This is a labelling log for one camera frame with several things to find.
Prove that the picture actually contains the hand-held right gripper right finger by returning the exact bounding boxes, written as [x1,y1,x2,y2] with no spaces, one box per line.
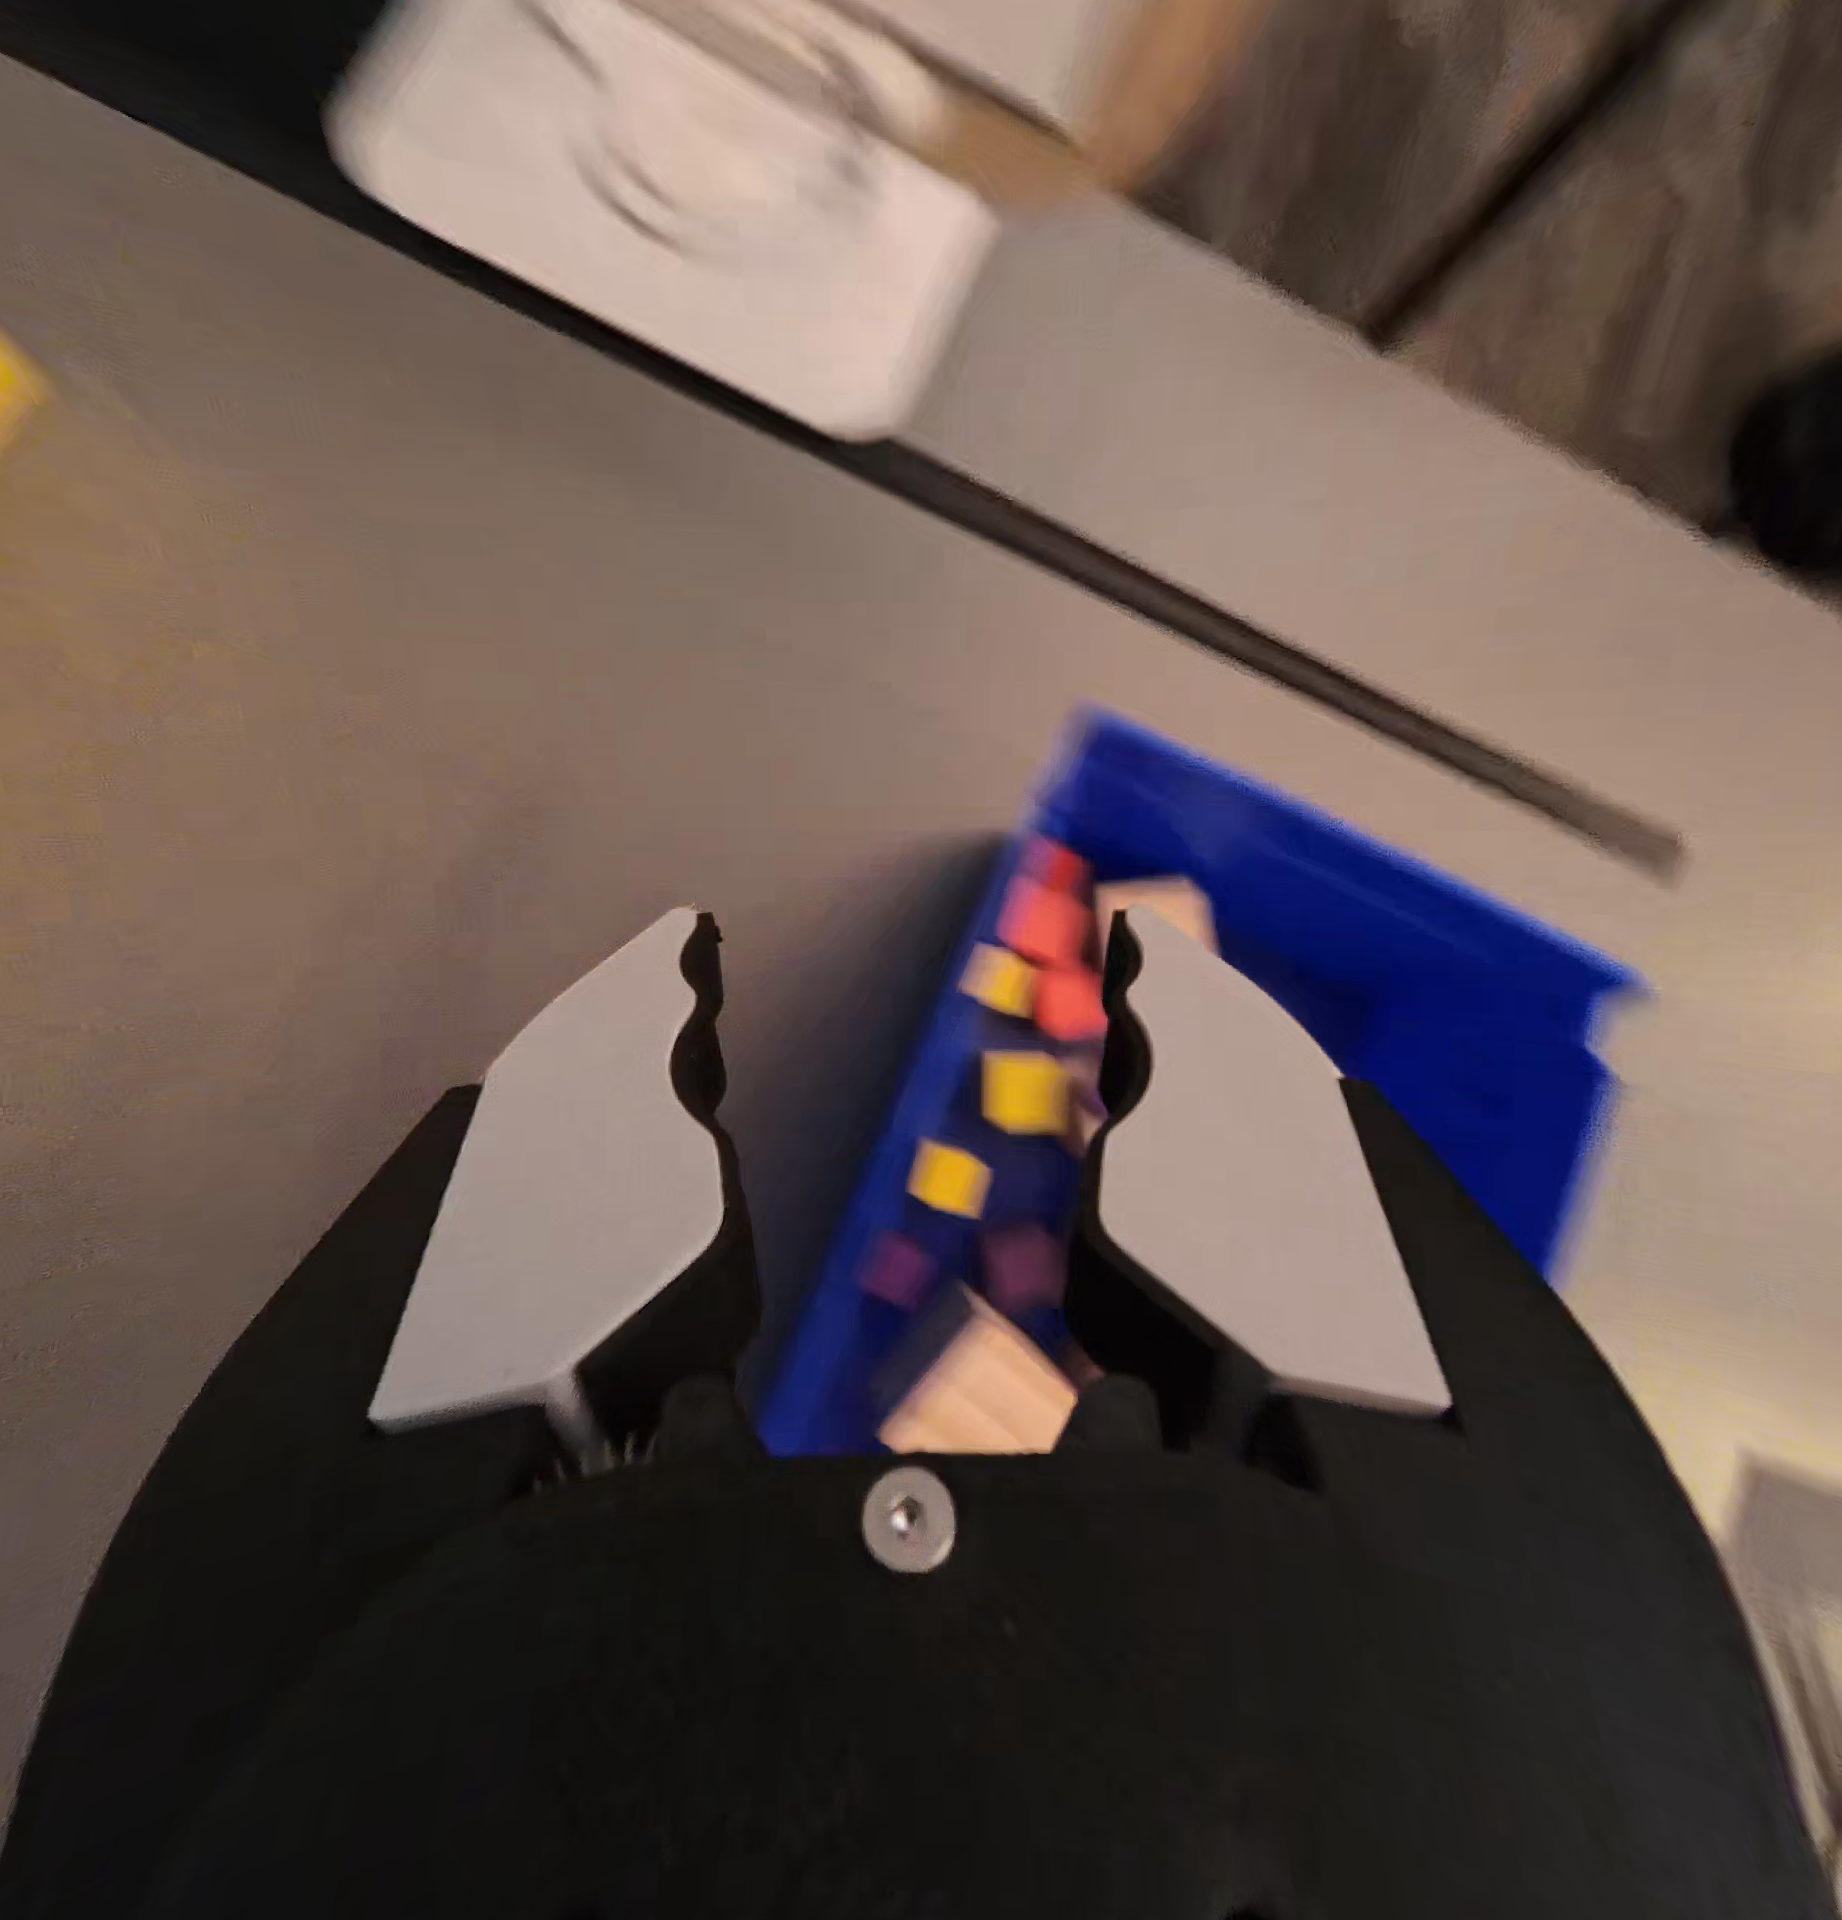
[1071,904,1461,1428]

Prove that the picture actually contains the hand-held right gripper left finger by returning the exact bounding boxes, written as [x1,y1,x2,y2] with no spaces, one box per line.
[367,904,758,1434]

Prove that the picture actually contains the pile of wooden cubes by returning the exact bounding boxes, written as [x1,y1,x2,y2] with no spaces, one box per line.
[866,840,1222,1454]

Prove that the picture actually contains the instruction sheet on stand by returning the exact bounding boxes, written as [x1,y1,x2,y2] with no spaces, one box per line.
[323,0,1266,442]

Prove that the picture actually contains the blue plastic box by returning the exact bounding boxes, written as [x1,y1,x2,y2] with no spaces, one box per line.
[755,703,1642,1456]

